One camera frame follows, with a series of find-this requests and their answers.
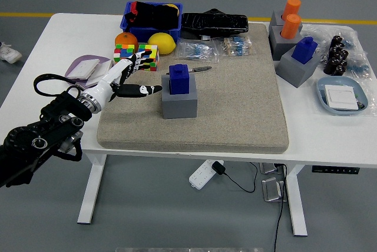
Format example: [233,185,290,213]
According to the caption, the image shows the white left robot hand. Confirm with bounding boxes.
[89,49,163,109]

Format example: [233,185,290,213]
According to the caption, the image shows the blue square seal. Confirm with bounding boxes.
[168,64,190,95]
[291,37,318,65]

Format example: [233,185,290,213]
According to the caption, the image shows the grey seal holder block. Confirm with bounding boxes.
[268,9,303,29]
[161,74,199,120]
[275,46,321,89]
[268,24,302,61]

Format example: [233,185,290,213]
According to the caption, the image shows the orange cylinder seal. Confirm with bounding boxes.
[281,14,302,39]
[283,0,302,19]

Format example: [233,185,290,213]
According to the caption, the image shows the colourful puzzle cube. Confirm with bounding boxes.
[137,44,160,72]
[113,43,138,65]

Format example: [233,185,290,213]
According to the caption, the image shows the purple tray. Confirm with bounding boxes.
[64,54,114,89]

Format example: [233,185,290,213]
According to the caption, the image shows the orange fruit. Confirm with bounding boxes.
[114,32,139,51]

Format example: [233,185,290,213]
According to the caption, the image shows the yellow lemon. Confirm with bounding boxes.
[147,32,177,55]

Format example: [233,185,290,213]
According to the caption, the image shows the blue plastic bin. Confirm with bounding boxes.
[120,1,184,44]

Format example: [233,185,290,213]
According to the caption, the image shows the black cloth gloves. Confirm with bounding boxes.
[123,0,181,31]

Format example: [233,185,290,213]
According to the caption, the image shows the clear bag of resistors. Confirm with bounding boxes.
[216,35,253,58]
[175,39,220,64]

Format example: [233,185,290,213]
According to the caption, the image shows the small metal multi-tool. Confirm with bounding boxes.
[188,65,213,73]

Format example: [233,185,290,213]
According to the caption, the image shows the yellow item in bin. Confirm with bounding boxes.
[163,3,180,16]

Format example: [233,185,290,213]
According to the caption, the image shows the person's shoe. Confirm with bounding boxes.
[0,42,23,64]

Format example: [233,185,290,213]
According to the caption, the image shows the white table leg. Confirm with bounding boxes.
[77,154,107,225]
[285,164,309,237]

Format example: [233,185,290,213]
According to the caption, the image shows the black wrapped keyboard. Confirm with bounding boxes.
[180,8,250,41]

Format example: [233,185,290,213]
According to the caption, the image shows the grey-brown mat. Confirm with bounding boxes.
[96,23,290,155]

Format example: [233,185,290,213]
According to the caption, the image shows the white power strip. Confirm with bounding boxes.
[188,159,224,190]

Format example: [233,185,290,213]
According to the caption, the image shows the black plug adapter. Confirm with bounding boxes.
[211,160,227,176]

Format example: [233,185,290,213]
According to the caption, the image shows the light blue tray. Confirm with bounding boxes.
[316,75,368,116]

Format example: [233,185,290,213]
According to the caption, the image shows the black table control panel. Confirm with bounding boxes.
[312,165,361,175]

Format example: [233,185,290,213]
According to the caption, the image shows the clear bag of blue parts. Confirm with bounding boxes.
[300,24,372,81]

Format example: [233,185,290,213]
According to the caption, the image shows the small green circuit part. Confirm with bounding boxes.
[355,95,368,110]

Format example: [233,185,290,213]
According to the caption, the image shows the white switch panel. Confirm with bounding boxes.
[85,59,114,87]
[324,84,361,110]
[67,59,100,81]

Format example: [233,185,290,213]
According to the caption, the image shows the black adapter cable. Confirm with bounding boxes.
[223,162,259,193]

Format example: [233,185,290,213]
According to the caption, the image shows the metal floor bracket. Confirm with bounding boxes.
[262,177,288,203]
[259,163,285,175]

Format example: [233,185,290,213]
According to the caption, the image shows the black power cable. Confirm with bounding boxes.
[273,163,289,252]

